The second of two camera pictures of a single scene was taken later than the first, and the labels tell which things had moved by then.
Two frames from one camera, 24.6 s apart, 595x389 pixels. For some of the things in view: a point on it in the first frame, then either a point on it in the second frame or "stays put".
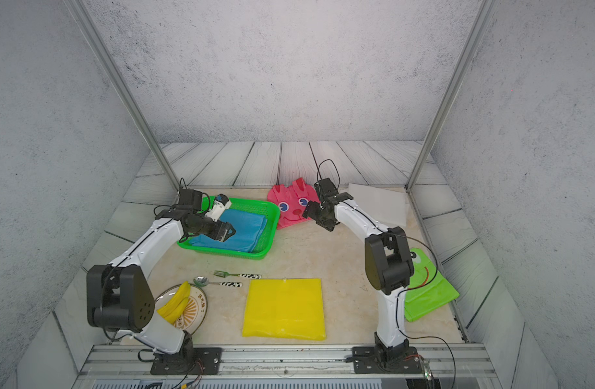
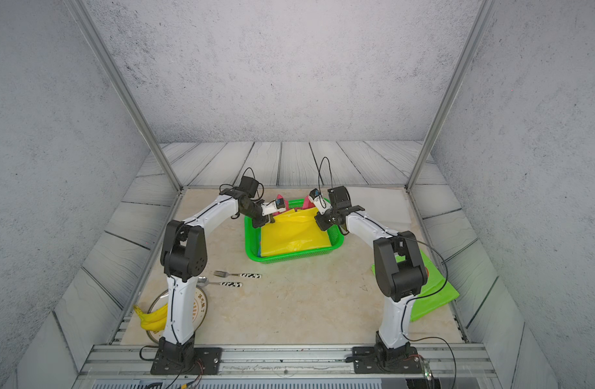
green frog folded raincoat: (428, 288) stays put
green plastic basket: (269, 209) → (252, 241)
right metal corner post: (484, 13) stays put
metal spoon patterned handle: (224, 275) stays put
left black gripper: (221, 234) → (262, 220)
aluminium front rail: (455, 361) stays put
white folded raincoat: (387, 204) stays put
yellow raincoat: (284, 308) → (292, 231)
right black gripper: (310, 210) stays put
